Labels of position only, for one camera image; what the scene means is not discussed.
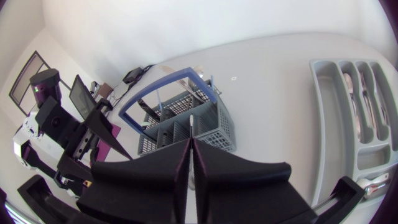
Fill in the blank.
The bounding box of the black power brick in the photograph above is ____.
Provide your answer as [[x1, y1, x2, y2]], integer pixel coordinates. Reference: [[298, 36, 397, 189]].
[[122, 67, 144, 84]]

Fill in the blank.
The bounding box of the grey cutlery tray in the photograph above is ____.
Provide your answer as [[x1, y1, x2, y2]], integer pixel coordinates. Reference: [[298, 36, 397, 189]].
[[308, 58, 398, 210]]

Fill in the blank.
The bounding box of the steel cutlery piece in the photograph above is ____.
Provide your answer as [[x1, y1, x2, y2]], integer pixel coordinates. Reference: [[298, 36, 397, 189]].
[[364, 182, 389, 198]]

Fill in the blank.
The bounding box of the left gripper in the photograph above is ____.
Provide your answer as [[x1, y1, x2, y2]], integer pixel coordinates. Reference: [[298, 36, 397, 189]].
[[54, 99, 134, 195]]

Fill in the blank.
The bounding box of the steel knife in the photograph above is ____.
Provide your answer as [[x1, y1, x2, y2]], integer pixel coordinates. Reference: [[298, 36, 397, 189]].
[[159, 65, 206, 102]]

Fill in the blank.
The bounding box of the dark screen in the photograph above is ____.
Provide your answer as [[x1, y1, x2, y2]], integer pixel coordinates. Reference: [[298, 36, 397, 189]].
[[68, 73, 98, 121]]

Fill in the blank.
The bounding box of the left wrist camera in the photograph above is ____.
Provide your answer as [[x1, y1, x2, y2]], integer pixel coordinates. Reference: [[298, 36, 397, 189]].
[[34, 96, 81, 147]]

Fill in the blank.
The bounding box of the grey cutlery basket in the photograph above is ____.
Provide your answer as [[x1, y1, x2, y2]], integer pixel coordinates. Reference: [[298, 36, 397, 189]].
[[118, 67, 237, 157]]

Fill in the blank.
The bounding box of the black cable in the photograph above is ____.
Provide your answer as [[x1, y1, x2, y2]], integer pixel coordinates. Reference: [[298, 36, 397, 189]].
[[110, 63, 155, 101]]

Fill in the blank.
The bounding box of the black plastic cutlery piece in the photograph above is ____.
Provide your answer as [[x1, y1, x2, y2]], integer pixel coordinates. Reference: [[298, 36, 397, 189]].
[[137, 98, 162, 123]]

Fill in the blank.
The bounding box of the pale plastic spoon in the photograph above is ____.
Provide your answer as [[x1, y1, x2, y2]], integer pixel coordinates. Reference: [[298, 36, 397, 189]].
[[356, 172, 391, 190], [188, 114, 195, 191]]

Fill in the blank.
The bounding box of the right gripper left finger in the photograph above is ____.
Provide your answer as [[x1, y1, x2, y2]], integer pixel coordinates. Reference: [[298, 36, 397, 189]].
[[76, 138, 192, 224]]

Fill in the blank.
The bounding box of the steel spoon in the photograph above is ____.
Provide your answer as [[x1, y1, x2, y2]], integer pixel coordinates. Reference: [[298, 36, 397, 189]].
[[186, 65, 205, 88], [343, 72, 364, 141]]

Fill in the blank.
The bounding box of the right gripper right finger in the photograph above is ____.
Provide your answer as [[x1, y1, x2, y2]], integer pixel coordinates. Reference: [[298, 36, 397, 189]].
[[192, 138, 318, 224]]

